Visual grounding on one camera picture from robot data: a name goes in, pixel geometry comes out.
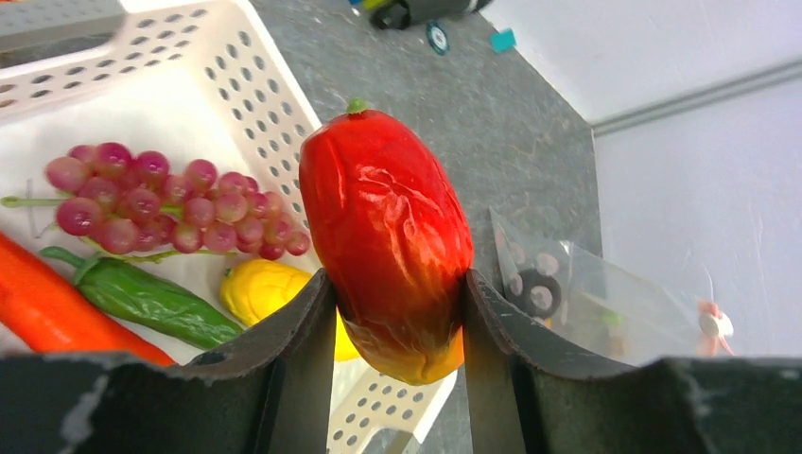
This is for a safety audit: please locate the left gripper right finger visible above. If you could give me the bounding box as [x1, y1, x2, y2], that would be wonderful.
[462, 271, 801, 453]

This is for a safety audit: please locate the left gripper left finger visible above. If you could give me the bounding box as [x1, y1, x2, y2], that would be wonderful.
[1, 271, 336, 453]

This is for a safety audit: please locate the clear zip top bag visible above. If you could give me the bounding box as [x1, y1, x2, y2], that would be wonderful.
[490, 211, 734, 365]

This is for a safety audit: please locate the red yellow toy mango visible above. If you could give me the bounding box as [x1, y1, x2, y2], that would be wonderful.
[299, 98, 474, 386]

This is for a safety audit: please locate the yellow toy fruit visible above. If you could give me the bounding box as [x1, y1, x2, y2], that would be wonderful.
[218, 257, 361, 363]

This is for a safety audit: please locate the green toy chili pepper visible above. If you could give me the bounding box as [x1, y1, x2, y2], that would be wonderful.
[40, 246, 244, 350]

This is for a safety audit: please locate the purple toy grape bunch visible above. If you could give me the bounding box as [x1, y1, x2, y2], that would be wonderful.
[1, 142, 311, 262]

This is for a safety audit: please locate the orange toy carrot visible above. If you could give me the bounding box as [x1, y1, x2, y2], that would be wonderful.
[1, 235, 174, 366]

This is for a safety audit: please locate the teal toy block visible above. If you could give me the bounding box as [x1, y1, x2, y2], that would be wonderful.
[489, 27, 516, 54]

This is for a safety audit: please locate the small round blue token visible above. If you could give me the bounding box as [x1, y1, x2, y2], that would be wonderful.
[426, 22, 450, 56]

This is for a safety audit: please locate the multicolour toy block stack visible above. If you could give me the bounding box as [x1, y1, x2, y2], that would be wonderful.
[349, 0, 391, 11]

